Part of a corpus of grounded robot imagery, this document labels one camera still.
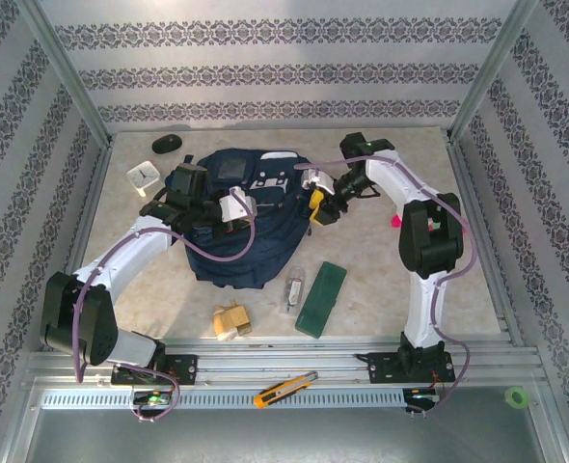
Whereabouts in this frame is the navy blue backpack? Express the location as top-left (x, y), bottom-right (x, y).
top-left (182, 147), bottom-right (346, 290)

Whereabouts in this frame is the black computer mouse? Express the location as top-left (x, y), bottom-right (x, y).
top-left (151, 134), bottom-right (183, 155)

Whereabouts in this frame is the clear plastic stationery pouch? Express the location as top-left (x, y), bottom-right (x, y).
top-left (280, 268), bottom-right (308, 317)

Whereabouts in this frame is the tan wooden block toy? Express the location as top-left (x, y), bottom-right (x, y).
top-left (211, 298), bottom-right (255, 344)

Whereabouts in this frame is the dark green pencil case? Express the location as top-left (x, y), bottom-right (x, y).
top-left (294, 259), bottom-right (348, 339)

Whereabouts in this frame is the white square desk clock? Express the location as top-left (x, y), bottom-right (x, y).
top-left (125, 160), bottom-right (163, 199)

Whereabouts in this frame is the white pink green plush toy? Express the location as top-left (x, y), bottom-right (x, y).
top-left (389, 214), bottom-right (469, 233)

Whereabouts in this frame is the orange and black utility knife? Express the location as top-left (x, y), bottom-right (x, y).
top-left (253, 369), bottom-right (319, 410)

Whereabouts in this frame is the left controller board green light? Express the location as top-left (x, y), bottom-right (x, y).
top-left (132, 391), bottom-right (173, 406)

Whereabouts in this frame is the controller board green light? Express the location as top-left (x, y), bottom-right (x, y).
top-left (403, 387), bottom-right (441, 405)
top-left (132, 391), bottom-right (173, 406)

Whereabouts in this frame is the right controller board green light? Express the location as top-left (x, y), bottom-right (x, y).
top-left (403, 387), bottom-right (441, 405)

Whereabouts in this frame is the green tape roll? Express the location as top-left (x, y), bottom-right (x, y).
top-left (504, 386), bottom-right (530, 411)

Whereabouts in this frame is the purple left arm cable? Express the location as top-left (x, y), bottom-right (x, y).
top-left (73, 186), bottom-right (257, 424)

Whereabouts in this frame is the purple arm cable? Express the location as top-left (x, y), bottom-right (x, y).
top-left (293, 154), bottom-right (477, 421)
top-left (73, 186), bottom-right (257, 424)

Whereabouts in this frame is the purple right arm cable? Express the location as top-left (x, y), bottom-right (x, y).
top-left (293, 154), bottom-right (477, 421)

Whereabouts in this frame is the aluminium table edge rail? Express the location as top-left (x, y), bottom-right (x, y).
top-left (446, 137), bottom-right (525, 343)
top-left (41, 139), bottom-right (117, 351)

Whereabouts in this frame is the aluminium linear rail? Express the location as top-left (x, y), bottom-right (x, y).
top-left (23, 337), bottom-right (546, 387)

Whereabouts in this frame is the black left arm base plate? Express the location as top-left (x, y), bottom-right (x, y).
top-left (110, 354), bottom-right (200, 387)

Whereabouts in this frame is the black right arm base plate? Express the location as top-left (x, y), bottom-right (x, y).
top-left (366, 351), bottom-right (457, 386)

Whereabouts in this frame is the aluminium frame post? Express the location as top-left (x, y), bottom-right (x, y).
top-left (16, 0), bottom-right (115, 146)
top-left (447, 0), bottom-right (540, 144)

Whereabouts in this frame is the slotted metal cable duct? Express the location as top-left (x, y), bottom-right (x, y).
top-left (41, 388), bottom-right (407, 411)

